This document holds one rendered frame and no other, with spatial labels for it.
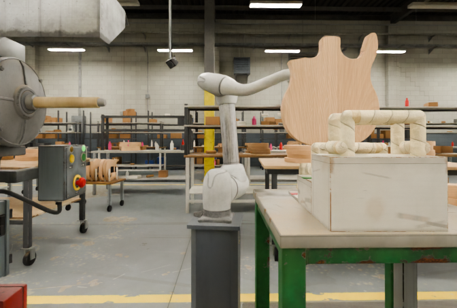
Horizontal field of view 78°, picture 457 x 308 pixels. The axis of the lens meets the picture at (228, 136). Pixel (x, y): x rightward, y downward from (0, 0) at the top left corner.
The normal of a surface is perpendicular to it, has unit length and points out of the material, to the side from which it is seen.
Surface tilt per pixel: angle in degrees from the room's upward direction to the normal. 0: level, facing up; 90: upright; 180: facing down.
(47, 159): 90
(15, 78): 83
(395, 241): 90
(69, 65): 90
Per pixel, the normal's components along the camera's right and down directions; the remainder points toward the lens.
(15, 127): 0.99, 0.13
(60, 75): 0.02, -0.01
